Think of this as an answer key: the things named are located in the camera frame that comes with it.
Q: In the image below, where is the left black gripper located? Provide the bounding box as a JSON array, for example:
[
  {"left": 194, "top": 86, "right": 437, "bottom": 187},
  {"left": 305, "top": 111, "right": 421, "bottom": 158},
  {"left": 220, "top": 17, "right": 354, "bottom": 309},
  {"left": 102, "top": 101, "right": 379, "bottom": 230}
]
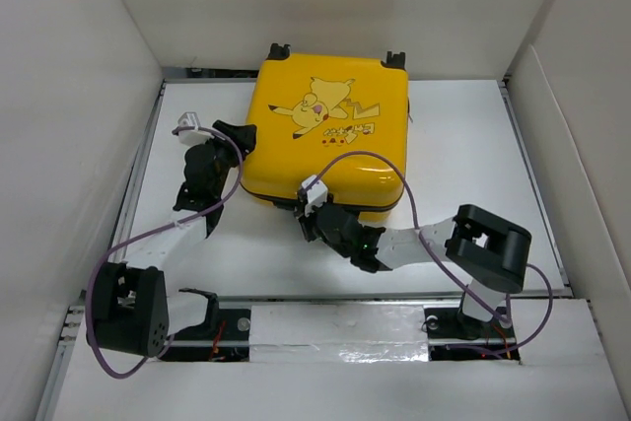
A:
[{"left": 200, "top": 124, "right": 258, "bottom": 198}]

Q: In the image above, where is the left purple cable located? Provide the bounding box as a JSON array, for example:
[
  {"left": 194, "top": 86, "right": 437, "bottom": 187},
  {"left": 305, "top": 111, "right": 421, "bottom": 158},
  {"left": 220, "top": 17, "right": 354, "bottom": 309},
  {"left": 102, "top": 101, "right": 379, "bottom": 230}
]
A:
[{"left": 84, "top": 125, "right": 245, "bottom": 381}]

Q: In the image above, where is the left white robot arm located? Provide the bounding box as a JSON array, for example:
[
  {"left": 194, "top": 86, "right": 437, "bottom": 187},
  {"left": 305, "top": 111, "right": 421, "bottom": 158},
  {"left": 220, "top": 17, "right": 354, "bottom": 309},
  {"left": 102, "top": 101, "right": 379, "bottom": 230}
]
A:
[{"left": 86, "top": 114, "right": 256, "bottom": 359}]

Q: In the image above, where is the white foam cover panel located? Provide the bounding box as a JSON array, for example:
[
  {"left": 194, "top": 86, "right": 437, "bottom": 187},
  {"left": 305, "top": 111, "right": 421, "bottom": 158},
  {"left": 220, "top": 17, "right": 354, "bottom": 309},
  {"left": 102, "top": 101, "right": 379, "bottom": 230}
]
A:
[{"left": 248, "top": 303, "right": 429, "bottom": 364}]

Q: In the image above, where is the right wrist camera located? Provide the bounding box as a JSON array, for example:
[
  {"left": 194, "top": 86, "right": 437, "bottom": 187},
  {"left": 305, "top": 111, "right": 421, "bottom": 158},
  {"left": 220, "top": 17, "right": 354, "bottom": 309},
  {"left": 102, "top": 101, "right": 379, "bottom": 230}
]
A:
[{"left": 297, "top": 175, "right": 328, "bottom": 216}]

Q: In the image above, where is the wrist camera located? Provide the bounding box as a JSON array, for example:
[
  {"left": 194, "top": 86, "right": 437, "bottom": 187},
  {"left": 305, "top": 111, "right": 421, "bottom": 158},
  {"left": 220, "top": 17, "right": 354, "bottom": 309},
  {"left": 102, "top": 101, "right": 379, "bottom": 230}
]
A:
[
  {"left": 174, "top": 111, "right": 200, "bottom": 141},
  {"left": 297, "top": 175, "right": 328, "bottom": 216}
]

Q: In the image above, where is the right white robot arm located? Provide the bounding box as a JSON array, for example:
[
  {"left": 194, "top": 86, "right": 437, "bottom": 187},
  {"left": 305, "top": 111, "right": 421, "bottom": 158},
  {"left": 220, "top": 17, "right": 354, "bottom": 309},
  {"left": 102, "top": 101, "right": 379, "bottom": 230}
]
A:
[{"left": 295, "top": 197, "right": 532, "bottom": 335}]

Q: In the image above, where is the yellow cartoon suitcase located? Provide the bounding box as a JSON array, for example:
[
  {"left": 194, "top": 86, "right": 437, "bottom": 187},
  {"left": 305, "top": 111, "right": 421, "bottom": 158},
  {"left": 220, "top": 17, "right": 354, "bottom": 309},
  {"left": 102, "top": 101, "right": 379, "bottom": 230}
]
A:
[{"left": 242, "top": 43, "right": 409, "bottom": 220}]

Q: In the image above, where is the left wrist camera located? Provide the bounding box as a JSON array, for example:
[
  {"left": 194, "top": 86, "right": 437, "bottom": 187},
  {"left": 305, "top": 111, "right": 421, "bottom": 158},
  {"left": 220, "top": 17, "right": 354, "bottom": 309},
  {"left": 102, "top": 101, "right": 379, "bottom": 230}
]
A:
[{"left": 174, "top": 111, "right": 200, "bottom": 141}]

